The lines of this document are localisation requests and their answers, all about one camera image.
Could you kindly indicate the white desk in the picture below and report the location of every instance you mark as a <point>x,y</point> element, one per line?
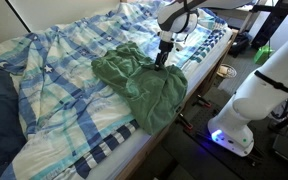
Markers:
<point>234,15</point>

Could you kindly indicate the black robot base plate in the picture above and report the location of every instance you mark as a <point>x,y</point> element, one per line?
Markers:
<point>217,156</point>

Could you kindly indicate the blue plaid duvet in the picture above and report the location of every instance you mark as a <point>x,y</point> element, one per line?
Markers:
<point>67,100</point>

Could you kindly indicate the black bag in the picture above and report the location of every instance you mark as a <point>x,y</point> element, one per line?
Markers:
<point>240,43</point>

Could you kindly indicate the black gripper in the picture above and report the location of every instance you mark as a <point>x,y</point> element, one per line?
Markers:
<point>165,48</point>

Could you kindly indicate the green cloth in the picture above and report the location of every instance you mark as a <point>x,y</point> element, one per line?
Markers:
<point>144,90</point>

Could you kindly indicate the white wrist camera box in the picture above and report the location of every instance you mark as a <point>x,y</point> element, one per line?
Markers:
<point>179,46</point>

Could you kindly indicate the black metal frame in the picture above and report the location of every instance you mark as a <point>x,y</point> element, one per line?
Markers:
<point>267,26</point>

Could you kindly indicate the black tripod stand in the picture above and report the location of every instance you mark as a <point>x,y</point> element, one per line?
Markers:
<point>285,120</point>

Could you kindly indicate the bright green bag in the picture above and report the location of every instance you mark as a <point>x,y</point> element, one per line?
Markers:
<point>262,55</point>

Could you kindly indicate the wooden bed frame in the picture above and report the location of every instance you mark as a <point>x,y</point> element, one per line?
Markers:
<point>132,168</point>

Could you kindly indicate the red black clamp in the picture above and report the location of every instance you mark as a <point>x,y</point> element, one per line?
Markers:
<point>185,122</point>
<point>203,101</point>

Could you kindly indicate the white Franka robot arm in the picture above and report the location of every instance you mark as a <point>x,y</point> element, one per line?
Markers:
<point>247,100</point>

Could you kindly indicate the white mattress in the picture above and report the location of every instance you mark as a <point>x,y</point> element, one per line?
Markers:
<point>134,146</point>

